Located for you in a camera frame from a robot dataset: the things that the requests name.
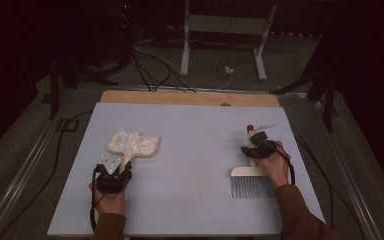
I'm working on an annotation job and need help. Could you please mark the pile of white paper scraps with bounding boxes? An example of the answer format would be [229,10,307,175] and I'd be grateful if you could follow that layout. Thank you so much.
[109,129,154,155]

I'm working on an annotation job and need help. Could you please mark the long black floor cable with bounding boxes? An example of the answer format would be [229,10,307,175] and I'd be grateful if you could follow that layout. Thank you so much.
[0,110,94,240]

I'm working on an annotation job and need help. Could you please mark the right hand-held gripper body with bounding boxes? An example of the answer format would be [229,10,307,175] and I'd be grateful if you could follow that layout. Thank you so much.
[252,124,278,159]

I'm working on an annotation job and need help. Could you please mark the white plug with cable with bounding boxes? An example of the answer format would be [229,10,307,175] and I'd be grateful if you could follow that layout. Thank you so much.
[213,65,235,91]

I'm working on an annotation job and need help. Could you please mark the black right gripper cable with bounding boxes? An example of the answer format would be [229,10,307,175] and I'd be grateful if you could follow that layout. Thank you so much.
[266,140,296,187]

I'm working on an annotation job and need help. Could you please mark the person's right hand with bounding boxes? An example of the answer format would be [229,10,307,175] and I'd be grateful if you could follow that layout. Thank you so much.
[253,140,292,189]

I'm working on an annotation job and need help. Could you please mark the cream brush with grey bristles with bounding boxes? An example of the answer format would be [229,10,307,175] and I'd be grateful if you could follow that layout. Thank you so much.
[229,124,277,200]

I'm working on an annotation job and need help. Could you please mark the thin black floor cable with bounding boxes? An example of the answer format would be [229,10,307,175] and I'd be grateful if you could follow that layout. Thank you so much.
[291,124,368,240]

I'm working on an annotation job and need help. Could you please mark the black stand with slanted legs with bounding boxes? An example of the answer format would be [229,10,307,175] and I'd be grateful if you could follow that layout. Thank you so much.
[269,33,342,133]
[48,49,118,120]

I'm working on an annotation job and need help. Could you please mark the person's left hand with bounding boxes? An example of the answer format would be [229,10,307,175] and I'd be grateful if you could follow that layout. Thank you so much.
[89,182,128,216]

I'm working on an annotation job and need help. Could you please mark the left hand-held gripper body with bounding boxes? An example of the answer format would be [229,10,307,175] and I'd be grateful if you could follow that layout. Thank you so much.
[93,154,134,195]

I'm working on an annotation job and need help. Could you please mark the white metal stand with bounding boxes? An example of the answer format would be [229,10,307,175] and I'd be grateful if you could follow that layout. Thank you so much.
[179,0,278,82]

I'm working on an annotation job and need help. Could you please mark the cream plastic dustpan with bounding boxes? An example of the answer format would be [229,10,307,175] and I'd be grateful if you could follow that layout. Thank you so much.
[105,129,161,174]

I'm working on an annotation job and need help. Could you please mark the bundle of black floor cables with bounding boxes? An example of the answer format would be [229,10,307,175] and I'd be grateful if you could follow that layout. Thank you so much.
[131,43,198,94]

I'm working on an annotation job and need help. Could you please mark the aluminium floor rail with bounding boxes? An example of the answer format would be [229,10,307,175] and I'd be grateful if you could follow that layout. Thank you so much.
[76,82,309,99]
[0,89,76,240]
[308,98,384,240]

